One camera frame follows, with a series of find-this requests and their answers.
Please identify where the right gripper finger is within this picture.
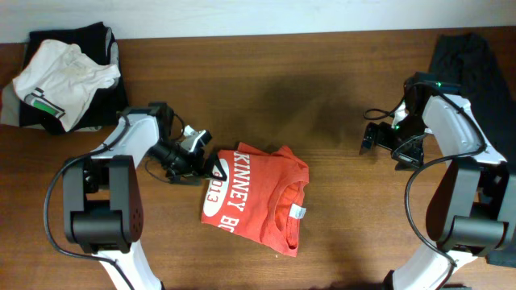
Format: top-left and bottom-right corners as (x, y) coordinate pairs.
(359, 122), (378, 155)
(393, 151), (424, 171)

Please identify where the red printed t-shirt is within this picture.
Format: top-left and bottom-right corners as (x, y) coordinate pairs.
(201, 143), (310, 257)

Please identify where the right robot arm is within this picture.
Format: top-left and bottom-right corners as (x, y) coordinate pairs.
(360, 72), (515, 289)

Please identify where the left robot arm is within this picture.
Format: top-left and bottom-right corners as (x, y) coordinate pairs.
(61, 102), (228, 289)

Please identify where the dark grey garment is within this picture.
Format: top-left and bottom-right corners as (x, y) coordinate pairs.
(427, 32), (516, 269)

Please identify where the black folded garment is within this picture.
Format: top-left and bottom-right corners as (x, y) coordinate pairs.
(19, 21), (130, 135)

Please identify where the white folded t-shirt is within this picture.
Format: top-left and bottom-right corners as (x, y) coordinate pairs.
(13, 39), (121, 132)

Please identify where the grey folded garment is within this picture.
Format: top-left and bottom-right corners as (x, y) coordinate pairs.
(0, 26), (121, 132)

